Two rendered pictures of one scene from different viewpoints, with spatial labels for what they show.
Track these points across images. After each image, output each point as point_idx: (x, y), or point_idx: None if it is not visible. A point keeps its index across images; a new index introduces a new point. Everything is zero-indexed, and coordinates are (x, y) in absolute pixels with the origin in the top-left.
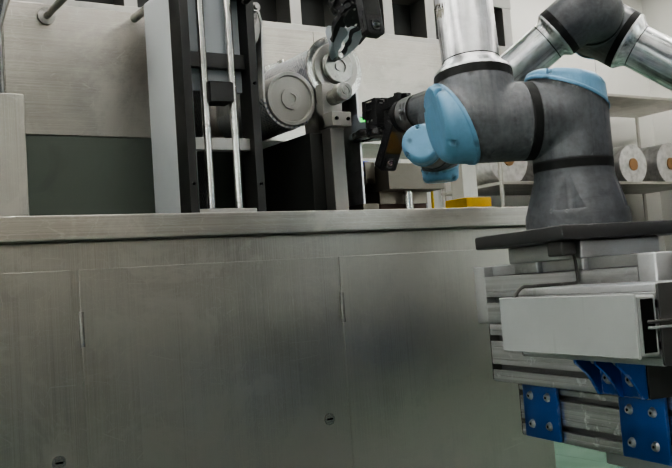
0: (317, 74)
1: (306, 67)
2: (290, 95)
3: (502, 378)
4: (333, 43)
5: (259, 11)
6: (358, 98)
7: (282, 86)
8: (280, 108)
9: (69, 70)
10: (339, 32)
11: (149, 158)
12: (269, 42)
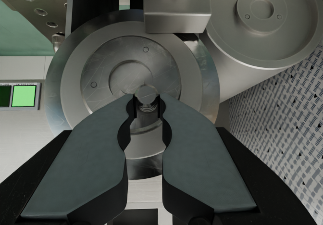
0: (195, 62)
1: (219, 84)
2: (261, 17)
3: None
4: (213, 123)
5: (132, 218)
6: (28, 128)
7: (281, 37)
8: None
9: None
10: (229, 173)
11: None
12: (138, 183)
